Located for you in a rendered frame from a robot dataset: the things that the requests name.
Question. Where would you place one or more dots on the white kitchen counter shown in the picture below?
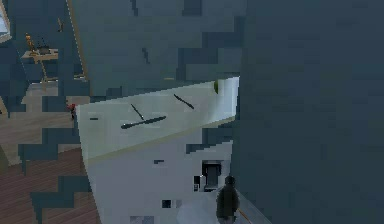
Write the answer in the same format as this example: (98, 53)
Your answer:
(133, 190)

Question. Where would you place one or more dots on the black spatula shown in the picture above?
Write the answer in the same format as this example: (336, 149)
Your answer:
(183, 101)

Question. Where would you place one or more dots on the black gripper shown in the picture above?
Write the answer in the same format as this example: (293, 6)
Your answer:
(227, 200)

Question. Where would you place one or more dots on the tan wooden door frame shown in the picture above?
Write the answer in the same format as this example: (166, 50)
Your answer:
(77, 40)

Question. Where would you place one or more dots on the black knife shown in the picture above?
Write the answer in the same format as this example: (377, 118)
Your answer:
(137, 112)

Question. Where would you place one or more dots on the red small object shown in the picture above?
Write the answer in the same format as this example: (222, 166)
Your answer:
(71, 107)

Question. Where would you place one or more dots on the black ladle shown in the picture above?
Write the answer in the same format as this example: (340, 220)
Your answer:
(143, 122)

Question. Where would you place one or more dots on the yellow bottle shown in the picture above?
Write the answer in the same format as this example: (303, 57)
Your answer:
(30, 41)

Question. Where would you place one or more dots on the white framed window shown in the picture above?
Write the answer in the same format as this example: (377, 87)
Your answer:
(2, 23)

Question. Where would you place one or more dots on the tan wooden table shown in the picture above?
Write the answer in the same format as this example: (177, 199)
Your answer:
(42, 55)

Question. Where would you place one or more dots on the black pot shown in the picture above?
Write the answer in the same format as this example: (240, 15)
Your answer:
(43, 50)

